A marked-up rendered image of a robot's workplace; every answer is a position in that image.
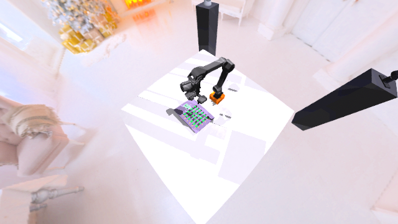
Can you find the purple switch panel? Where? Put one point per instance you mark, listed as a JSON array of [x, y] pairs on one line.
[[195, 116]]

